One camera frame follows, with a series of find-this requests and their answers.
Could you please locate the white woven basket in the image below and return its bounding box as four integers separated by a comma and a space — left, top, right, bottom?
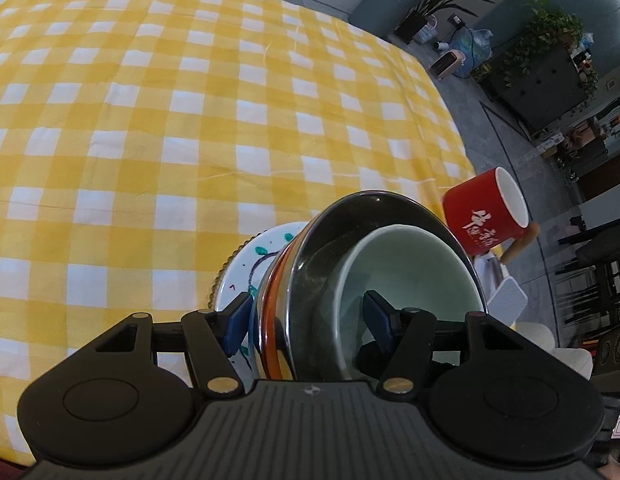
412, 15, 438, 45

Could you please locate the green ceramic bowl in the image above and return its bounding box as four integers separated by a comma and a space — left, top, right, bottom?
312, 224, 486, 381

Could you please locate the blue water bottle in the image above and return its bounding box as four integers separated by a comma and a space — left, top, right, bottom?
450, 27, 493, 80

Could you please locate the grey trash bin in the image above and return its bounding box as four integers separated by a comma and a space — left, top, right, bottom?
349, 0, 423, 36

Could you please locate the yellow checked tablecloth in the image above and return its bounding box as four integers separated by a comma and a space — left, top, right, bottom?
0, 0, 478, 466

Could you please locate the dark cabinet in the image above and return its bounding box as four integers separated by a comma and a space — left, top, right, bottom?
482, 35, 598, 131

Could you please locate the dark dining chair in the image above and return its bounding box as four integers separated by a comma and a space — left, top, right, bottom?
555, 232, 620, 351

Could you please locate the beige space heater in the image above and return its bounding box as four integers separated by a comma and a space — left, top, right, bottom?
430, 46, 466, 81

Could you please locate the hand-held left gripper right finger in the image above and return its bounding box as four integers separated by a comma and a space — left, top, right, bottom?
362, 290, 538, 395

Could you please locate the white painted plate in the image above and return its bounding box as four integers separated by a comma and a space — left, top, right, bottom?
212, 221, 311, 368

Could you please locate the trailing green plant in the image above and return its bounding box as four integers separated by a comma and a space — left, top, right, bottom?
500, 0, 586, 86

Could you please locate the orange steel bowl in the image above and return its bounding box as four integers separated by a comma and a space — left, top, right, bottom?
262, 190, 489, 381

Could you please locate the white round cushion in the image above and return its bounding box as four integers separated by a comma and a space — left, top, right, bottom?
515, 320, 593, 381

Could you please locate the blue steel bowl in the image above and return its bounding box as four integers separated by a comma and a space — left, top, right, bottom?
247, 280, 272, 381

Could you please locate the red mug with wooden handle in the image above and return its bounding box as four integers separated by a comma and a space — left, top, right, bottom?
442, 166, 541, 263

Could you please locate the potted plant in black pot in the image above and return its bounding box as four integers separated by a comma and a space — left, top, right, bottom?
394, 0, 491, 46

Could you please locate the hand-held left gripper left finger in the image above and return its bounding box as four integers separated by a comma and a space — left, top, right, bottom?
82, 292, 253, 396

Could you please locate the clear floral glass plate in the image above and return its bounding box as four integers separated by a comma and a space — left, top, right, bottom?
208, 235, 255, 311

